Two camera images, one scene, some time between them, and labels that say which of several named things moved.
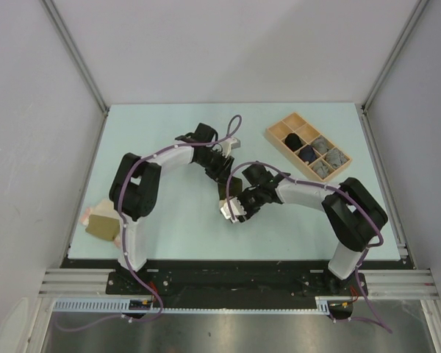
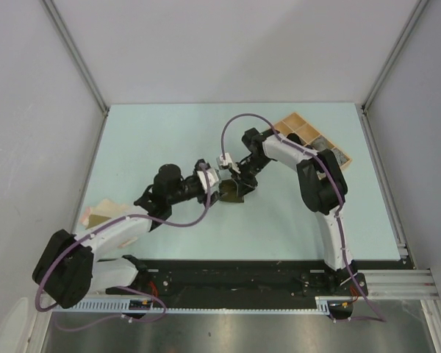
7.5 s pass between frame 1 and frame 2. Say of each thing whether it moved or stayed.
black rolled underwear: stayed
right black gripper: moved
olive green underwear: stayed
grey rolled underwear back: stayed
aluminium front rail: stayed
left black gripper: moved
